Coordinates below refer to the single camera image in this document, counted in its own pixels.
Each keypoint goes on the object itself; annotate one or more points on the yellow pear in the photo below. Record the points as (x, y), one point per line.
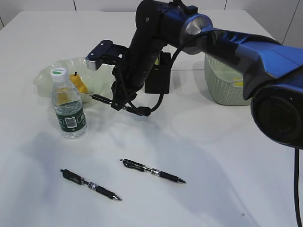
(78, 83)

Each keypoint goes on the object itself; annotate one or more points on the clear water bottle green label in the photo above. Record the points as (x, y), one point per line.
(67, 105)

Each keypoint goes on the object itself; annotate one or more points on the green woven plastic basket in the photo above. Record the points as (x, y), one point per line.
(219, 78)

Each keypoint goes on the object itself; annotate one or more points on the yellow waste paper wrapper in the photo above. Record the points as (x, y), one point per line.
(238, 82)

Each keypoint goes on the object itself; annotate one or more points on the yellow pen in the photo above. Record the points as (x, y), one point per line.
(157, 62)

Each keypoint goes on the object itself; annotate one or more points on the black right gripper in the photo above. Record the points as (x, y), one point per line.
(130, 77)

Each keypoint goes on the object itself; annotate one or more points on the green ruffled glass plate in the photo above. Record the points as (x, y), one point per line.
(97, 82)

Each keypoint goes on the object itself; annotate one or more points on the black pen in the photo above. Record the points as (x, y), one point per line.
(153, 171)
(108, 101)
(68, 175)

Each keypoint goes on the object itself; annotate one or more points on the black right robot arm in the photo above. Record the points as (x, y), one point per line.
(272, 73)

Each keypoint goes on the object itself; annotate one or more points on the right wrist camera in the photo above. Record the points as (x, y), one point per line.
(106, 52)

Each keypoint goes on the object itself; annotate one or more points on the black square pen holder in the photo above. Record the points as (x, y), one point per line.
(156, 78)

